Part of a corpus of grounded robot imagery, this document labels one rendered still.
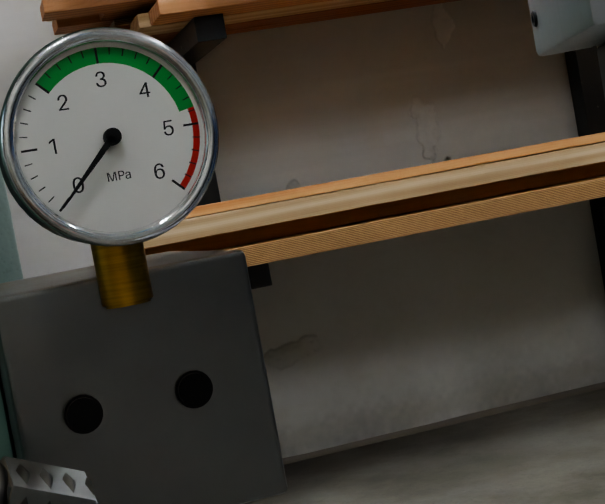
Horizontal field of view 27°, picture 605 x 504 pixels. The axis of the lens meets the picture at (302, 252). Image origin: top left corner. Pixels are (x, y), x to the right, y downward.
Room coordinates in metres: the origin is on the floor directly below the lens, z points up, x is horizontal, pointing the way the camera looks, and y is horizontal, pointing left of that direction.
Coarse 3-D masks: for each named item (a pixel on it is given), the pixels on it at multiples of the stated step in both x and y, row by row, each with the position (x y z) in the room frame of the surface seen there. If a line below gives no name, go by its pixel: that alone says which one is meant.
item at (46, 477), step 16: (0, 464) 0.32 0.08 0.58; (16, 464) 0.32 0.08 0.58; (32, 464) 0.32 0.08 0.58; (0, 480) 0.31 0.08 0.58; (16, 480) 0.31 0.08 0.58; (32, 480) 0.32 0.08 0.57; (48, 480) 0.32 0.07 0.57; (64, 480) 0.32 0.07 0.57; (80, 480) 0.33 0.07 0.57; (0, 496) 0.31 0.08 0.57; (16, 496) 0.31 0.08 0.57; (32, 496) 0.31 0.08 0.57; (48, 496) 0.32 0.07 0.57; (64, 496) 0.32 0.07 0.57; (80, 496) 0.32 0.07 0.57
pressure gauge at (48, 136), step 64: (64, 64) 0.36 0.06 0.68; (128, 64) 0.36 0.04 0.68; (0, 128) 0.35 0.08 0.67; (64, 128) 0.36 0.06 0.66; (128, 128) 0.36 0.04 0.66; (192, 128) 0.37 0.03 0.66; (64, 192) 0.36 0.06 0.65; (128, 192) 0.36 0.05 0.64; (192, 192) 0.36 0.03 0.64; (128, 256) 0.38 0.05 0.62
